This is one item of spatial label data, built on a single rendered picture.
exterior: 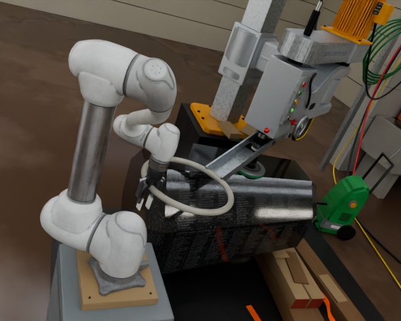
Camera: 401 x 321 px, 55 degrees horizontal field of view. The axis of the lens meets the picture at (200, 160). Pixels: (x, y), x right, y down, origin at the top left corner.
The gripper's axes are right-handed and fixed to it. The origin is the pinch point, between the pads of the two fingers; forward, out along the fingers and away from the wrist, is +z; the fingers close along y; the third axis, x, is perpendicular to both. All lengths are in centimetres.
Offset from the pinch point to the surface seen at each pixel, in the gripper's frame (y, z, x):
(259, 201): 85, 8, -3
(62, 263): -42.4, 12.0, -15.8
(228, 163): 59, -12, 11
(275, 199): 97, 6, -5
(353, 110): 331, -19, 94
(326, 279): 165, 67, -38
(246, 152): 73, -18, 14
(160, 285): -10.6, 9.9, -39.3
